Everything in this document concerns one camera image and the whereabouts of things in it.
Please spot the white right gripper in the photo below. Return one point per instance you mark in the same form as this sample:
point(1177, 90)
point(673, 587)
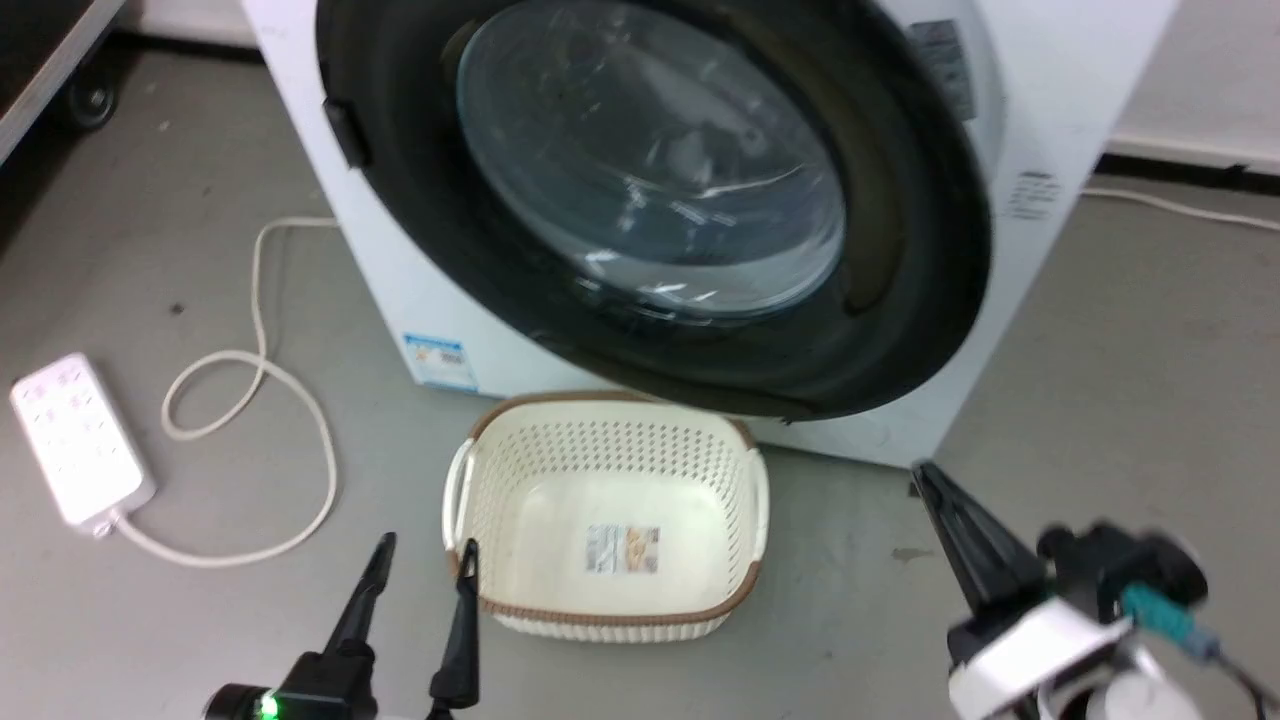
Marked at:
point(1030, 650)

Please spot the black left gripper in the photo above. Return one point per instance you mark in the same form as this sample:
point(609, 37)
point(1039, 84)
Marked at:
point(320, 690)

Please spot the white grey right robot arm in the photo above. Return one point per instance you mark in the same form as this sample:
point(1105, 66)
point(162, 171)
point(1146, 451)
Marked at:
point(1130, 695)

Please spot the black round glass washer door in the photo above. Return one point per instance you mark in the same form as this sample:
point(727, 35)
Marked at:
point(900, 330)

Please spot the white front-load washing machine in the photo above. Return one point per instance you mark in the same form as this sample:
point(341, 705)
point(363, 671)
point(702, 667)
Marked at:
point(1060, 80)

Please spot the paper label inside basket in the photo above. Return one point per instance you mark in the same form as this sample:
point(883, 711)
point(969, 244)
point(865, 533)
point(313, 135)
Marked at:
point(622, 549)

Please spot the cream perforated laundry basket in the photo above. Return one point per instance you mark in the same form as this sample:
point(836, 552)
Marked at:
point(620, 480)

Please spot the blue energy label sticker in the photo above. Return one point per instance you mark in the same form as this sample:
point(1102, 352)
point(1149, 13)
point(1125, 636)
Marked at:
point(440, 362)

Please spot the white power strip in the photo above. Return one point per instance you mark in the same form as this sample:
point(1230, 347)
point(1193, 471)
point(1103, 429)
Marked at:
point(78, 440)

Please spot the grey sticker on washer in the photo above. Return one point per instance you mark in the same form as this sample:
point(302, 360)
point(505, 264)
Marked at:
point(945, 65)

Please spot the black caster wheel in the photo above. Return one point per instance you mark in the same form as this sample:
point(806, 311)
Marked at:
point(92, 100)

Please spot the black cart with metal edge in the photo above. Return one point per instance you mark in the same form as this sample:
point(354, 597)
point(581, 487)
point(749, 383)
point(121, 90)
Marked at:
point(40, 50)

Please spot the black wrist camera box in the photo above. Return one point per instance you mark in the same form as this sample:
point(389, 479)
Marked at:
point(1120, 565)

